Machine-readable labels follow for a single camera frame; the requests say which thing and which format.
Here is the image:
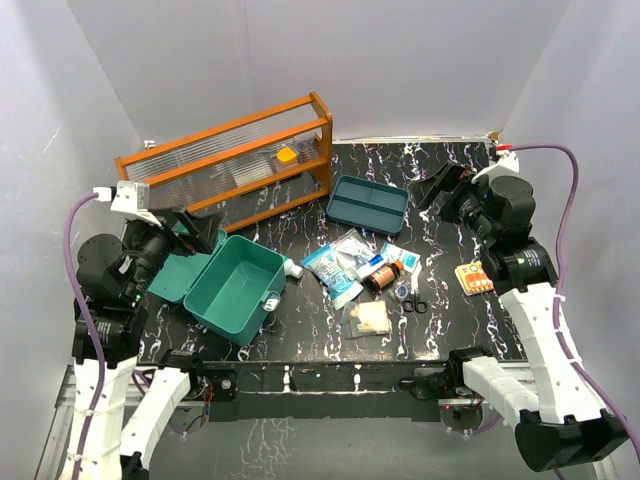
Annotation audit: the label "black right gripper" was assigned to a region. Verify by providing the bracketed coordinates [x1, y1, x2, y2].
[409, 162, 497, 245]

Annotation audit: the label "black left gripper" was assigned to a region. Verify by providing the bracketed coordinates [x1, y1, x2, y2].
[123, 204, 223, 300]

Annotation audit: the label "white green-labelled bottle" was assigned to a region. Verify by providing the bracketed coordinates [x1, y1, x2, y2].
[283, 257, 304, 280]

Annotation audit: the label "brown medicine bottle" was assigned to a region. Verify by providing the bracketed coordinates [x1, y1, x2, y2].
[364, 260, 404, 291]

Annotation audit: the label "blue cotton swab packet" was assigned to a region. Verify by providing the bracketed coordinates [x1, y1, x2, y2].
[302, 244, 363, 310]

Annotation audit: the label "clear bag cotton balls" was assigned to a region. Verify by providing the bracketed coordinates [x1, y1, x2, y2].
[342, 300, 391, 339]

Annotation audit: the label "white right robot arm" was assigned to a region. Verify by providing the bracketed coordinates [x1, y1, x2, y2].
[410, 162, 631, 472]

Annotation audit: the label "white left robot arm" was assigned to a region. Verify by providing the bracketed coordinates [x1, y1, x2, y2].
[60, 196, 221, 479]

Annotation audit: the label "teal medicine kit box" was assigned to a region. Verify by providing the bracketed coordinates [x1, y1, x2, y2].
[149, 235, 286, 346]

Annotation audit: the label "orange wooden shelf rack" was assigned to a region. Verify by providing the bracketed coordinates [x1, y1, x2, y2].
[115, 92, 333, 232]

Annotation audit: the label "blue white bandage packet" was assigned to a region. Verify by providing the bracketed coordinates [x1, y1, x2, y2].
[380, 242, 420, 273]

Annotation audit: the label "dark teal divider tray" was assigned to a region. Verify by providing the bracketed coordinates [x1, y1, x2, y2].
[326, 175, 409, 236]

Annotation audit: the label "white blue ointment tube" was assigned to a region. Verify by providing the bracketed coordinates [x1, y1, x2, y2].
[356, 254, 387, 282]

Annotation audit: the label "clear bag of gauze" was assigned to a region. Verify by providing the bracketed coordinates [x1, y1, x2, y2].
[331, 228, 377, 279]

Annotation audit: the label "orange block on shelf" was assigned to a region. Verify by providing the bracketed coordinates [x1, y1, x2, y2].
[276, 146, 298, 165]

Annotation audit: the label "small tape roll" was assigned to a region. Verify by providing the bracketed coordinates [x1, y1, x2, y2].
[393, 284, 410, 301]

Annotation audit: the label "black small scissors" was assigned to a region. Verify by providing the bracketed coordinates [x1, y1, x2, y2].
[403, 263, 428, 314]

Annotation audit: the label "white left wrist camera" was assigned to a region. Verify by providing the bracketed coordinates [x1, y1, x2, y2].
[93, 180, 162, 227]

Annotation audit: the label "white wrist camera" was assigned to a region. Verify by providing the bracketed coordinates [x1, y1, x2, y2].
[471, 144, 520, 184]
[93, 180, 162, 227]

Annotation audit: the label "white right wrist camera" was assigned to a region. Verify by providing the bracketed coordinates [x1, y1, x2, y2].
[471, 144, 520, 184]

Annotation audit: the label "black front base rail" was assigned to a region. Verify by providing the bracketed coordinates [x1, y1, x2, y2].
[149, 349, 506, 424]

